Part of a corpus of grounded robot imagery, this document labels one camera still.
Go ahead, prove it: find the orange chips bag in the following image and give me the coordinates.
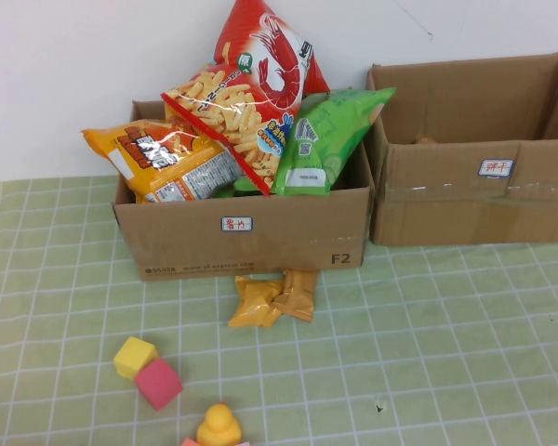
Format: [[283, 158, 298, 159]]
[[80, 118, 246, 204]]

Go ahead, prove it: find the pink foam cube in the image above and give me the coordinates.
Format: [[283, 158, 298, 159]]
[[133, 356, 184, 413]]

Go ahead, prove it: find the orange-brown snack packet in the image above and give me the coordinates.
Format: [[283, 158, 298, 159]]
[[270, 268, 320, 324]]

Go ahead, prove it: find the green chips bag with barcode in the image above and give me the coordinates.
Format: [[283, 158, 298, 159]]
[[270, 86, 398, 197]]

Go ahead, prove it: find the yellow foam cube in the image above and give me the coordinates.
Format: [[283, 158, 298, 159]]
[[113, 336, 160, 382]]

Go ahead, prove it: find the yellow rubber duck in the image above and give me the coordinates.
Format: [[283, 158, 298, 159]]
[[194, 401, 243, 446]]

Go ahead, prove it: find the small yellow snack packet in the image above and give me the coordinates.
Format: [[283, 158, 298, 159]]
[[226, 275, 286, 329]]

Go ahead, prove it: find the red shrimp chips bag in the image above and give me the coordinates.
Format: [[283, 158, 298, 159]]
[[160, 0, 331, 197]]

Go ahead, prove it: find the cardboard box with F2 print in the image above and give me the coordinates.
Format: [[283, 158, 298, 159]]
[[111, 99, 376, 283]]

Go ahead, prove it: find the large plain cardboard box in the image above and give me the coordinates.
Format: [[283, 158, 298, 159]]
[[365, 49, 558, 247]]

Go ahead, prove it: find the white label with red writing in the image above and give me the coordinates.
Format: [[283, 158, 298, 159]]
[[476, 158, 515, 179], [219, 216, 254, 233]]

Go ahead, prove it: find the clear packing tape strip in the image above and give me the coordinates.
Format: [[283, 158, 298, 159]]
[[383, 179, 558, 205]]

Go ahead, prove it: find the green snack bag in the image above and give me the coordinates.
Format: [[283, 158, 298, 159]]
[[211, 175, 273, 200]]

